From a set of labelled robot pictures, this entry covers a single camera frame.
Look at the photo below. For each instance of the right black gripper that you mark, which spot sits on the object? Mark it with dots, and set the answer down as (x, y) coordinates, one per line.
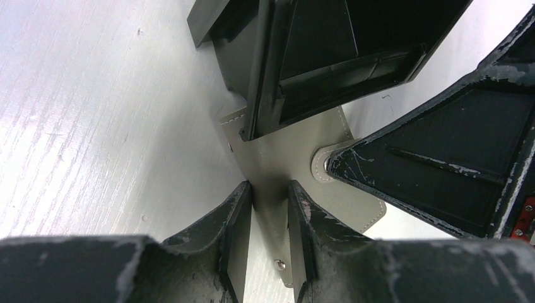
(460, 161)

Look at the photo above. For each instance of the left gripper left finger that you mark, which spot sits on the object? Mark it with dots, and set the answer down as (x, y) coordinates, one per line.
(206, 262)

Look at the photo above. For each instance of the black plastic card box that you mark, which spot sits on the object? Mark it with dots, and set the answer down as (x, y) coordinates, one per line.
(291, 60)

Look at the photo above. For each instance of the grey leather card holder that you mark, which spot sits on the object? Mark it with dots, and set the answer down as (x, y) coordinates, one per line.
(298, 152)

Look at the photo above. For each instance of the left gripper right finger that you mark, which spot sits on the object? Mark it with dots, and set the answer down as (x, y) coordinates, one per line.
(331, 262)

